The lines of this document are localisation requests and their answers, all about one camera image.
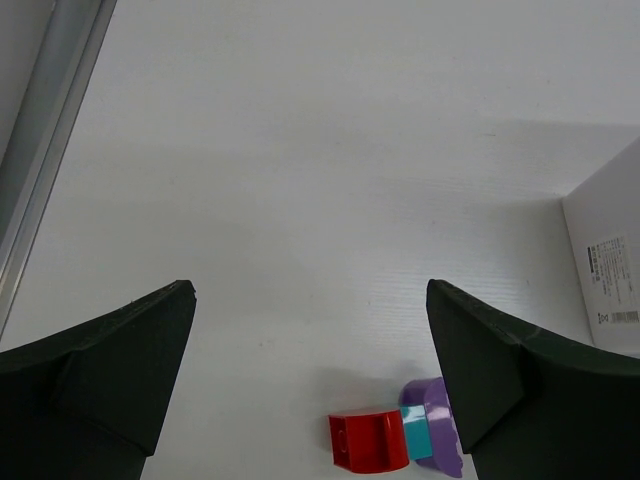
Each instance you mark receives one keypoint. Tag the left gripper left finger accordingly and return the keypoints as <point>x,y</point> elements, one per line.
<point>89,402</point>

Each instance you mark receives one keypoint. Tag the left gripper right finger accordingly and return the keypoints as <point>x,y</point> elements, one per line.
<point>529,403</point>

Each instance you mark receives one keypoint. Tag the purple flower lego piece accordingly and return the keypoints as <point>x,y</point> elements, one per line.
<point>432,394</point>

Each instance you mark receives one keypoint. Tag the red cylinder lego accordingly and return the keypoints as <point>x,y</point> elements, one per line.
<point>369,441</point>

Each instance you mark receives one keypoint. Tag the teal lego between red purple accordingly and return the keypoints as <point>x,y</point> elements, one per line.
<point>416,432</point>

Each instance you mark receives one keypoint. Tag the left white compartment tray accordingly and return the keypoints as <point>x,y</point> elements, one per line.
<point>602,218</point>

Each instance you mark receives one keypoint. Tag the left side metal rail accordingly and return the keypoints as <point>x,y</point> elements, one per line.
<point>66,55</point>

